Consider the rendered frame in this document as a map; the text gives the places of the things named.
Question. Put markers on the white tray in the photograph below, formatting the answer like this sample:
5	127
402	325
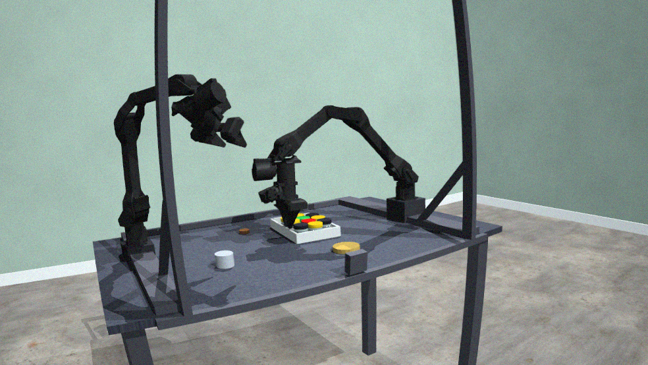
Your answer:
309	236

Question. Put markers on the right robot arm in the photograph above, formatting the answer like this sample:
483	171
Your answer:
355	118

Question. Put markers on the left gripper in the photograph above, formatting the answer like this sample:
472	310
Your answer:
209	124

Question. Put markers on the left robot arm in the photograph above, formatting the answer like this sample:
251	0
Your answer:
135	204

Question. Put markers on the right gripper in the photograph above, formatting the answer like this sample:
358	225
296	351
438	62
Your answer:
291	204

